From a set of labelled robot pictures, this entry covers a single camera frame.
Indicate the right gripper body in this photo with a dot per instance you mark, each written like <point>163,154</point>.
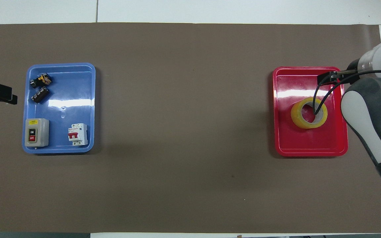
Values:
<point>352,70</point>

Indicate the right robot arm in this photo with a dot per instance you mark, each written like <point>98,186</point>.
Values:
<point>369,109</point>

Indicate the yellow tape roll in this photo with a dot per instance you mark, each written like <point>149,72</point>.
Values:
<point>296,117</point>

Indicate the red plastic tray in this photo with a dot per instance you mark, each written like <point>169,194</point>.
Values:
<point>286,138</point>

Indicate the blue plastic tray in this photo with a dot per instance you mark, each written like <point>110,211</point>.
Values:
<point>78,109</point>

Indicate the white circuit breaker red lever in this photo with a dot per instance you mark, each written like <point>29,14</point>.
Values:
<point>82,132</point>

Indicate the black and yellow electrical component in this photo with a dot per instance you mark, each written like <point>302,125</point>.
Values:
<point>41,80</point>

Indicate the black ribbed electrical component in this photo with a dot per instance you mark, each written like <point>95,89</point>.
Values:
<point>40,95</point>

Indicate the grey on-off switch box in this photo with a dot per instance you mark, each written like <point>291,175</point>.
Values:
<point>41,132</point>

